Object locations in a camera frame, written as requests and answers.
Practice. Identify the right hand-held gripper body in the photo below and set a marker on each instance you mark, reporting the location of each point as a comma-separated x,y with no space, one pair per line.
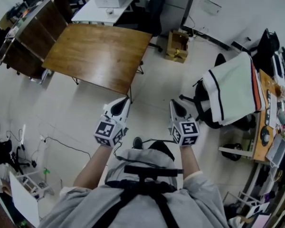
188,128

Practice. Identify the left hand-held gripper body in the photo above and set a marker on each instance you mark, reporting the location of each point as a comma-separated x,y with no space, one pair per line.
107,130

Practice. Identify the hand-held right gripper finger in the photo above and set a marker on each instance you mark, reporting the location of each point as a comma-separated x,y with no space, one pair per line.
187,114
172,114

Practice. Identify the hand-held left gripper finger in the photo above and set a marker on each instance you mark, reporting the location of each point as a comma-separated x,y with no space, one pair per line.
108,107
127,110

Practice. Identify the person's left forearm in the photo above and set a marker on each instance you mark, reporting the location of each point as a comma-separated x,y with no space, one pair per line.
92,165

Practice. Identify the person's right forearm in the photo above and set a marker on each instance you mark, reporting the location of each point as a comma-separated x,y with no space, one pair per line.
190,160

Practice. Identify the person's black shoe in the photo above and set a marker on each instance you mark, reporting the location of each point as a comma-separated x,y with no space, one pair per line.
137,142

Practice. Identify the person's black trousers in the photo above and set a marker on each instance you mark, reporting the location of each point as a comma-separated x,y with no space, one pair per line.
161,149

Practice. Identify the black round bin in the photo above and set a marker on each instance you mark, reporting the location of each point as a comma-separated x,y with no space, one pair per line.
232,151

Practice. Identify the brown wooden table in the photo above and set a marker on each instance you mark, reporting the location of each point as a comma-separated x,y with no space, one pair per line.
97,56

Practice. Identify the white jacket with stripes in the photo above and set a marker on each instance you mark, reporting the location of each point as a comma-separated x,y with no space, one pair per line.
232,84

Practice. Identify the black chest harness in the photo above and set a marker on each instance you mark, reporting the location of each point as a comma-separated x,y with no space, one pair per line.
145,170

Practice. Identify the white power strip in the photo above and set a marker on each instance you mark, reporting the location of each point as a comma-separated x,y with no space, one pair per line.
42,138

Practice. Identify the cluttered wooden desk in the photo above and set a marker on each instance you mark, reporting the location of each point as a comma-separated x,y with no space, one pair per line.
257,148

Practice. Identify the small green object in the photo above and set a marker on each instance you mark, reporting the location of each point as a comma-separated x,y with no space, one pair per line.
46,171

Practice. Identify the small wooden crate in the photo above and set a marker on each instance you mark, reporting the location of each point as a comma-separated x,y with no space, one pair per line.
178,41

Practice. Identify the white computer keyboard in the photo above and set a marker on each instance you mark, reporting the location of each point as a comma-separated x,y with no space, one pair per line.
273,108

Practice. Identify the person's grey shirt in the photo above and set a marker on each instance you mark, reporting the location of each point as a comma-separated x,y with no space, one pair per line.
69,210

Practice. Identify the long white table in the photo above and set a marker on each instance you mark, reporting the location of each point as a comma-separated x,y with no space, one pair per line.
90,11

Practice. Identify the small white table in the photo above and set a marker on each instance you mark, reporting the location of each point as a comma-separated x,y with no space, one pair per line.
23,198

